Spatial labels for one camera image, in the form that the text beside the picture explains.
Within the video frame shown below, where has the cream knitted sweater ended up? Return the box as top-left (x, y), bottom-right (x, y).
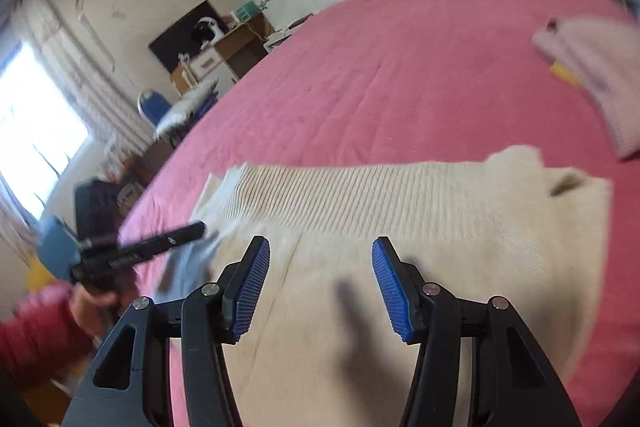
top-left (150, 146), bottom-right (614, 427)

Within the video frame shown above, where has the blue folding chair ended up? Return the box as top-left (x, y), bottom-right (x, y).
top-left (137, 88), bottom-right (221, 138)

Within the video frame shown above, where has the grey and white pillow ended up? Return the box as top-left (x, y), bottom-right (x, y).
top-left (155, 82), bottom-right (221, 138)

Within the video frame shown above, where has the person's left forearm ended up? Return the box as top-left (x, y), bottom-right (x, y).
top-left (0, 282), bottom-right (102, 384)

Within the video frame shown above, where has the pale pink knitted sweater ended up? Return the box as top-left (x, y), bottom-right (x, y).
top-left (532, 16), bottom-right (640, 160)

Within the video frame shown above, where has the yellow garment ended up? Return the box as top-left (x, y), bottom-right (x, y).
top-left (549, 63), bottom-right (584, 87)

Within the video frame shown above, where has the yellow cushion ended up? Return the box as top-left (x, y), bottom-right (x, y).
top-left (27, 264), bottom-right (56, 293)

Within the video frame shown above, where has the black television screen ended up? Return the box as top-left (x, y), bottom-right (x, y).
top-left (149, 0), bottom-right (226, 76)

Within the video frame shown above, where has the white flower-print bedside panel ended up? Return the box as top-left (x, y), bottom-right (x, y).
top-left (255, 0), bottom-right (321, 28)

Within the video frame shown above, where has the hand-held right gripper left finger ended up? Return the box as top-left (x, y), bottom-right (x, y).
top-left (61, 235), bottom-right (272, 427)

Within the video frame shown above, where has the white drawer cabinet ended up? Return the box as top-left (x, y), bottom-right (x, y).
top-left (190, 47), bottom-right (239, 96)

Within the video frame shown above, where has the wooden desk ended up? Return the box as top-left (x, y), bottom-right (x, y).
top-left (215, 14), bottom-right (276, 80)

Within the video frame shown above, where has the person's left hand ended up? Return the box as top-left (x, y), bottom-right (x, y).
top-left (70, 282), bottom-right (127, 339)

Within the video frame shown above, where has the bright window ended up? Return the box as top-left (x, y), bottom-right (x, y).
top-left (0, 42), bottom-right (92, 219)

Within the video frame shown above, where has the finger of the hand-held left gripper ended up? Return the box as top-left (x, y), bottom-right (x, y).
top-left (70, 241), bottom-right (202, 284)
top-left (80, 221), bottom-right (206, 251)

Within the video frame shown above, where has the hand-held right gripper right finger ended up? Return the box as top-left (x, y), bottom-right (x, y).
top-left (371, 236), bottom-right (583, 427)

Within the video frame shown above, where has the white round security camera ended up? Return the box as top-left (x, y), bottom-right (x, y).
top-left (192, 18), bottom-right (224, 46)

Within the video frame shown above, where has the teal storage box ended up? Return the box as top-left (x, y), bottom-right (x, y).
top-left (232, 2), bottom-right (261, 23)

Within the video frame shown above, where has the patterned white curtain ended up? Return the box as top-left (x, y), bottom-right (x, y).
top-left (10, 0), bottom-right (157, 158)

